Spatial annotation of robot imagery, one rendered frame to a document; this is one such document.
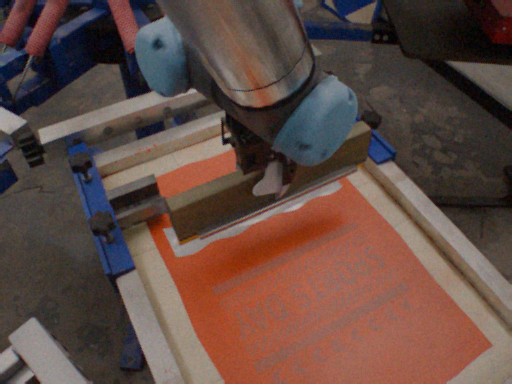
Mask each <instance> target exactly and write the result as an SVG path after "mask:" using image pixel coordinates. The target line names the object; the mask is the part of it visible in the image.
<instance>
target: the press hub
mask: <svg viewBox="0 0 512 384"><path fill-rule="evenodd" d="M128 1H129V5H130V7H131V8H132V7H135V6H139V7H140V9H141V10H142V11H143V12H144V14H145V16H147V18H148V19H149V21H150V22H151V23H154V22H155V21H157V20H159V19H161V18H163V17H164V16H163V14H162V12H161V10H160V8H159V7H160V6H159V4H158V3H148V0H128ZM92 3H93V4H92V5H82V6H71V5H68V6H67V8H66V10H65V11H64V14H63V16H64V18H65V21H66V22H67V23H68V22H70V21H72V20H74V19H75V18H77V17H78V16H79V15H82V14H85V13H86V12H88V11H90V10H91V9H92V8H94V7H96V8H98V9H103V10H106V11H108V13H109V14H107V15H105V16H103V17H102V18H99V19H97V20H96V21H95V22H93V23H91V24H90V25H88V26H87V27H85V29H84V30H85V32H92V33H119V34H117V35H115V36H114V40H115V43H113V44H112V45H111V46H109V47H106V48H105V49H104V50H103V51H101V52H99V53H98V54H97V55H96V56H94V57H93V60H94V63H95V62H96V63H100V64H105V65H109V64H118V66H119V69H120V72H121V78H122V81H123V84H124V91H125V94H126V97H127V100H128V99H132V98H135V97H137V96H141V95H144V94H146V93H150V92H151V90H150V89H149V86H148V84H146V85H143V86H141V85H140V83H139V78H138V79H136V78H133V76H132V74H131V73H130V72H129V66H128V63H127V60H126V54H125V50H124V47H123V41H122V37H121V36H120V32H119V30H118V28H117V23H116V22H115V19H114V15H113V14H112V11H111V7H110V6H109V3H108V0H92ZM163 131H166V130H165V125H164V121H162V122H158V123H155V124H150V125H147V126H145V127H142V128H139V129H137V130H135V132H136V135H137V140H139V139H142V138H145V137H147V136H150V135H153V134H157V133H161V132H163Z"/></svg>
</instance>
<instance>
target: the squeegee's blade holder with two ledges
mask: <svg viewBox="0 0 512 384"><path fill-rule="evenodd" d="M356 172H358V167H357V166H356V165H355V164H354V163H353V164H351V165H349V166H345V167H343V168H341V169H339V170H337V171H335V172H332V173H330V174H329V175H326V176H324V177H319V178H318V179H316V180H313V181H311V182H309V183H307V184H305V185H303V186H300V187H298V188H296V189H294V190H290V191H287V192H285V193H284V194H283V195H282V197H281V198H279V199H277V200H275V199H274V198H272V199H270V200H269V201H266V202H264V203H262V204H259V205H255V206H253V207H251V208H249V209H246V210H244V211H242V212H240V213H238V214H236V215H233V216H231V217H229V218H225V219H223V220H221V221H218V222H216V223H214V224H212V225H210V226H208V227H205V228H203V229H199V230H197V235H198V237H199V239H200V241H202V240H204V239H206V238H208V237H210V236H213V235H215V234H216V233H219V232H221V231H225V230H227V229H229V228H231V227H233V226H236V225H238V224H240V223H242V222H244V221H246V220H248V219H251V218H254V217H257V216H259V215H261V214H263V213H266V212H268V211H269V210H271V209H274V208H276V207H278V206H281V205H282V204H286V203H289V202H291V201H293V200H295V199H297V198H299V197H301V196H304V195H306V194H308V193H309V192H312V191H314V190H319V189H320V188H322V187H324V186H327V185H329V184H330V183H333V182H335V181H337V180H339V179H341V178H345V177H347V176H350V175H351V174H353V173H356Z"/></svg>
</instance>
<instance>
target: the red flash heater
mask: <svg viewBox="0 0 512 384"><path fill-rule="evenodd" d="M462 1H463V2H464V3H465V5H466V6H467V8H468V10H469V11H470V12H471V13H472V15H473V16H474V18H475V20H476V21H477V23H479V25H480V28H481V29H482V30H483V31H484V32H485V34H486V36H487V37H488V39H489V40H490V41H491V43H497V44H512V0H484V1H486V5H485V9H483V8H482V7H481V5H480V4H478V3H475V2H473V1H469V0H462Z"/></svg>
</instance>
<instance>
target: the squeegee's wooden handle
mask: <svg viewBox="0 0 512 384"><path fill-rule="evenodd" d="M370 141H371V129H370V127H369V126H368V125H367V124H365V123H364V122H363V121H361V122H358V123H356V124H354V125H353V127H352V129H351V131H350V133H349V134H348V135H347V139H346V140H345V142H344V143H342V144H341V145H340V147H339V148H338V150H337V151H336V152H335V153H333V154H332V155H331V156H330V157H329V158H328V159H327V160H325V161H324V162H322V163H320V164H316V165H313V166H304V165H300V164H298V163H296V172H295V177H294V179H293V182H292V183H290V186H289V188H288V189H287V190H286V191H285V192H287V191H290V190H294V189H296V188H298V187H300V186H303V185H305V184H307V183H309V182H311V181H313V180H316V179H318V178H319V177H324V176H326V175H329V174H330V173H332V172H335V171H337V170H339V169H341V168H343V167H345V166H349V165H351V164H353V163H354V164H355V165H356V166H358V165H359V164H361V163H363V162H366V158H367V154H368V149H369V145H370ZM265 169H266V168H265ZM265 169H262V170H260V171H257V172H253V173H251V174H248V175H246V176H243V174H242V171H241V169H239V170H236V171H234V172H231V173H229V174H226V175H225V176H220V177H217V178H215V179H213V180H211V181H208V182H206V183H203V184H201V185H199V186H197V187H194V188H192V189H189V190H185V191H183V192H180V193H178V194H176V195H174V196H171V197H169V198H167V199H165V204H166V207H167V210H168V214H169V219H170V222H171V226H172V228H173V230H174V232H175V234H176V236H177V238H178V239H179V241H182V240H187V239H189V238H191V237H193V236H195V235H197V230H199V229H203V228H205V227H208V226H210V225H212V224H214V223H216V222H218V221H221V220H223V219H225V218H229V217H231V216H233V215H236V214H238V213H240V212H242V211H244V210H246V209H249V208H251V207H253V206H255V205H259V204H262V203H264V202H266V201H269V200H270V199H272V198H274V193H269V194H265V195H260V196H256V195H254V193H253V190H254V186H255V185H256V184H257V183H258V182H260V181H261V180H262V179H263V178H264V176H265Z"/></svg>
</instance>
